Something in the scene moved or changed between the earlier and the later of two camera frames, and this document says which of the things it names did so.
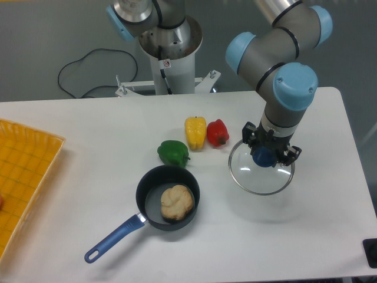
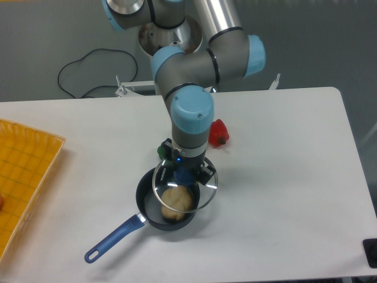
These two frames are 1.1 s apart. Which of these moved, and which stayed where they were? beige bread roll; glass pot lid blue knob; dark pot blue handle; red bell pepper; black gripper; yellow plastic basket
Moved: black gripper; glass pot lid blue knob
Stayed: yellow plastic basket; dark pot blue handle; red bell pepper; beige bread roll
